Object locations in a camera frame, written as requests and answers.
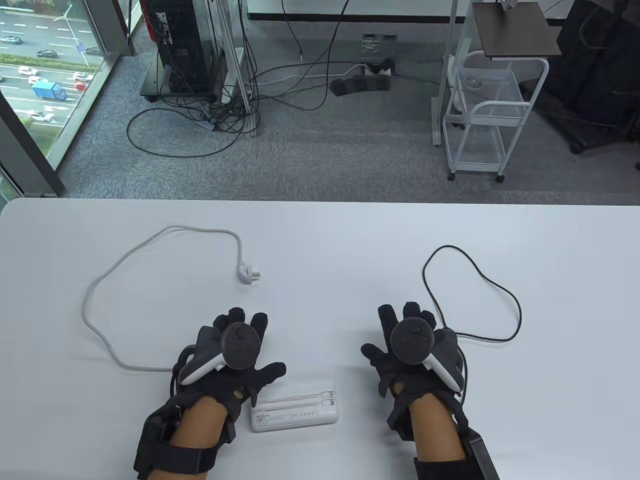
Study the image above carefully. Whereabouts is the aluminium frame post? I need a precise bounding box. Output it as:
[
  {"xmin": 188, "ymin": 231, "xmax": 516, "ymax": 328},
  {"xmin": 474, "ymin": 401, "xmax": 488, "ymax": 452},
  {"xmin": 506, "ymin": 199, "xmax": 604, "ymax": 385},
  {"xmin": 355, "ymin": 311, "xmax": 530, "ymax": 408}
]
[{"xmin": 220, "ymin": 0, "xmax": 262, "ymax": 138}]

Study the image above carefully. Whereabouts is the white desk leg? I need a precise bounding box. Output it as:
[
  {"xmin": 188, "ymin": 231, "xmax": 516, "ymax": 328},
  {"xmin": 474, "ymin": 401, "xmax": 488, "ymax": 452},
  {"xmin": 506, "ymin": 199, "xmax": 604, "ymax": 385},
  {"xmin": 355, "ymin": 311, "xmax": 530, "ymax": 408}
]
[{"xmin": 431, "ymin": 0, "xmax": 473, "ymax": 147}]

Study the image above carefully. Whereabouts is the black box device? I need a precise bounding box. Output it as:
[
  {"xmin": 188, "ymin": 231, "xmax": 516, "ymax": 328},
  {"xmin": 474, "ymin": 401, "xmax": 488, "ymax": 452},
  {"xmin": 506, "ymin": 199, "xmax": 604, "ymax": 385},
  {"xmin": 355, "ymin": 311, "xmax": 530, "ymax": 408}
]
[{"xmin": 361, "ymin": 34, "xmax": 398, "ymax": 65}]

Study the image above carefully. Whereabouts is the white floor cable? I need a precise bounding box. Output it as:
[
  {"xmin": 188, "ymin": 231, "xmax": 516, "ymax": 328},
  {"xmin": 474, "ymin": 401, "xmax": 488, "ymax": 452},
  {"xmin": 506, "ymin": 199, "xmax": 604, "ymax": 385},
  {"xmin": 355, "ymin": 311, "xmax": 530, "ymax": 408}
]
[{"xmin": 248, "ymin": 62, "xmax": 370, "ymax": 85}]

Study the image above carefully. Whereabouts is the brown side table top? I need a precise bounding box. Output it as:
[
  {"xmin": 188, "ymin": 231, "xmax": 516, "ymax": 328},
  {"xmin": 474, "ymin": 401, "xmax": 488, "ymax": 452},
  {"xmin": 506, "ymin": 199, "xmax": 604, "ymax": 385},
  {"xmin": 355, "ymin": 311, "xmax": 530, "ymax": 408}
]
[{"xmin": 472, "ymin": 1, "xmax": 563, "ymax": 61}]

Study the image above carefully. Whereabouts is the tangle of black floor cables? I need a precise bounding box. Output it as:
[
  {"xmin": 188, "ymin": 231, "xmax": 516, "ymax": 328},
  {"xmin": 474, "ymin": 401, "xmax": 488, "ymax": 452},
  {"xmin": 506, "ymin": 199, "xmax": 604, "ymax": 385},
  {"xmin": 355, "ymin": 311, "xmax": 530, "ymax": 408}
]
[{"xmin": 126, "ymin": 0, "xmax": 443, "ymax": 159}]

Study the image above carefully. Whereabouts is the white rolling wire cart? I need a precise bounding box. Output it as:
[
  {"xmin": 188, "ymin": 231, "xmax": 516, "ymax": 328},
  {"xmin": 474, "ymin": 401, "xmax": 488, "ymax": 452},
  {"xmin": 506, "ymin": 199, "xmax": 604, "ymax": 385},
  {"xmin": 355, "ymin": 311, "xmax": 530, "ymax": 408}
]
[{"xmin": 444, "ymin": 52, "xmax": 550, "ymax": 183}]

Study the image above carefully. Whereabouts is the black wrist camera unit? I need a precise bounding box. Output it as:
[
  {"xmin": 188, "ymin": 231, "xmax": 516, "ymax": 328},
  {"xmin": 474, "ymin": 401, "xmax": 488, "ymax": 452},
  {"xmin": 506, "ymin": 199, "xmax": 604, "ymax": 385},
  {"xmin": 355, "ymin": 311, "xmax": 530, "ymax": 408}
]
[
  {"xmin": 462, "ymin": 432, "xmax": 501, "ymax": 480},
  {"xmin": 133, "ymin": 405, "xmax": 182, "ymax": 477}
]

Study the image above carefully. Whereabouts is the grey window frame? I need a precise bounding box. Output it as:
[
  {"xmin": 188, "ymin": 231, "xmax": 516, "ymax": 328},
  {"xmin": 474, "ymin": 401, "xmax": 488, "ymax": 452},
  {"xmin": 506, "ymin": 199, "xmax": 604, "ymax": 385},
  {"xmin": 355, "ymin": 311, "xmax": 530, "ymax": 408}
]
[{"xmin": 0, "ymin": 0, "xmax": 138, "ymax": 198}]

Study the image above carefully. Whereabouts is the black computer tower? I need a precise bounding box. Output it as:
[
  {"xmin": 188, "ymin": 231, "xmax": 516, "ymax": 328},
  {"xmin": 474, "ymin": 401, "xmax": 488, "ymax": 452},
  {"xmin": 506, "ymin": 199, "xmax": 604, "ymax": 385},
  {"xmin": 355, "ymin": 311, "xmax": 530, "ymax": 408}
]
[{"xmin": 144, "ymin": 0, "xmax": 216, "ymax": 96}]

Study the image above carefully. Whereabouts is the person's right hand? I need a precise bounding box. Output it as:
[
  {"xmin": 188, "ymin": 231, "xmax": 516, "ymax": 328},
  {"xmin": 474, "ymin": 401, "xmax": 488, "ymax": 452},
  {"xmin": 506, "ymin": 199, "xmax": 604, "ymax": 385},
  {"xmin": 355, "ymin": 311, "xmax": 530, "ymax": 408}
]
[{"xmin": 360, "ymin": 301, "xmax": 468, "ymax": 431}]

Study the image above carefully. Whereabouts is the person's right forearm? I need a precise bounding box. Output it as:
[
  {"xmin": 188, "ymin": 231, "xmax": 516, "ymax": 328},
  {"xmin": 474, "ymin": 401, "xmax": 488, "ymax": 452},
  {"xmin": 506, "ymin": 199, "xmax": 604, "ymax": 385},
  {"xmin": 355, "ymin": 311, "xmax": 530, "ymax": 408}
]
[{"xmin": 407, "ymin": 394, "xmax": 501, "ymax": 480}]

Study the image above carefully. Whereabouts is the white battery pack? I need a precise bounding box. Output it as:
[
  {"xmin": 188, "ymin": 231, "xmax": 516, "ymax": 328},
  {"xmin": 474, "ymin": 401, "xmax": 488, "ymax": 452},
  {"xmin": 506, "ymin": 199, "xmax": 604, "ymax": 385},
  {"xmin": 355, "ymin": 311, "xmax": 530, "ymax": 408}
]
[{"xmin": 251, "ymin": 382, "xmax": 341, "ymax": 433}]

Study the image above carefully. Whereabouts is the person's left forearm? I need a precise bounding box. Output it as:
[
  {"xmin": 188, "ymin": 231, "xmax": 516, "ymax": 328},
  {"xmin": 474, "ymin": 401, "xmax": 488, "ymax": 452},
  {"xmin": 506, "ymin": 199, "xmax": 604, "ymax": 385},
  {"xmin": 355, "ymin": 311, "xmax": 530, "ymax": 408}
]
[{"xmin": 134, "ymin": 395, "xmax": 236, "ymax": 480}]

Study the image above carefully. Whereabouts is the black left wrist camera unit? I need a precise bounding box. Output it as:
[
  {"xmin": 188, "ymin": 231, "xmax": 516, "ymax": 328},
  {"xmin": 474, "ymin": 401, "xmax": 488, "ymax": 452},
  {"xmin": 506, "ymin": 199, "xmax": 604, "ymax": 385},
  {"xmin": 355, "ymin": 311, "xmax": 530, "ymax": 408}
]
[{"xmin": 133, "ymin": 405, "xmax": 182, "ymax": 477}]

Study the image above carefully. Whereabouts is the person's left hand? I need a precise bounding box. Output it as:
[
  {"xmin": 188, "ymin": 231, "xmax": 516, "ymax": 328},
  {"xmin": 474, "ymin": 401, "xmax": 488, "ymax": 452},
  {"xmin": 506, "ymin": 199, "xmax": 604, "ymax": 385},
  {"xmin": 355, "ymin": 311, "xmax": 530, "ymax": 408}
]
[{"xmin": 171, "ymin": 307, "xmax": 287, "ymax": 418}]

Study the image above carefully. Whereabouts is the black charging cable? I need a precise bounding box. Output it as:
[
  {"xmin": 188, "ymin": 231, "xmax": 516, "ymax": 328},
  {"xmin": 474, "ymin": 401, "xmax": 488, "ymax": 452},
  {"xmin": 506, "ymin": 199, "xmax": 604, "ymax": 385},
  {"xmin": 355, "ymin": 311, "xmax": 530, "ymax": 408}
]
[{"xmin": 422, "ymin": 245, "xmax": 523, "ymax": 343}]

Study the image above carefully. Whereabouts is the grey white hand controller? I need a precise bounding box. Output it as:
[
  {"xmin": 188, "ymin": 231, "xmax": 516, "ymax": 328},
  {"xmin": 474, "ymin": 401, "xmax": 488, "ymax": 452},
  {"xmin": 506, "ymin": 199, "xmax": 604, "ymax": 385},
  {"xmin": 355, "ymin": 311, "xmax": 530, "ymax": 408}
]
[
  {"xmin": 178, "ymin": 322, "xmax": 262, "ymax": 386},
  {"xmin": 389, "ymin": 318, "xmax": 465, "ymax": 392}
]

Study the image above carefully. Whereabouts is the black wheeled tower stand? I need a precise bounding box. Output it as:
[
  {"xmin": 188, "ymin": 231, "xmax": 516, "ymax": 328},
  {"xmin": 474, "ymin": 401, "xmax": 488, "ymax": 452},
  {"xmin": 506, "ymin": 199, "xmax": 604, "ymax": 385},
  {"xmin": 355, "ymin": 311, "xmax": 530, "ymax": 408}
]
[{"xmin": 140, "ymin": 65, "xmax": 221, "ymax": 104}]

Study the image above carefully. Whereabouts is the white power strip with cord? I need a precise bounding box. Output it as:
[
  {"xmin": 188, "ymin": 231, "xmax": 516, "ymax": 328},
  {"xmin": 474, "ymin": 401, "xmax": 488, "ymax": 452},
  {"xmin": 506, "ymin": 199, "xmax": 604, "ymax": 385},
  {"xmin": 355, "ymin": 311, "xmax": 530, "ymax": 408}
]
[{"xmin": 81, "ymin": 226, "xmax": 262, "ymax": 373}]

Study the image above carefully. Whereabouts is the black right wrist camera unit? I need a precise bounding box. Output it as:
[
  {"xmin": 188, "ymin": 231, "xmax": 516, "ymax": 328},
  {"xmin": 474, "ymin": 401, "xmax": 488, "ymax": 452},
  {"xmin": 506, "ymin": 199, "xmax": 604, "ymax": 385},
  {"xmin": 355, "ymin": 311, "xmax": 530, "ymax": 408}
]
[{"xmin": 462, "ymin": 432, "xmax": 501, "ymax": 480}]

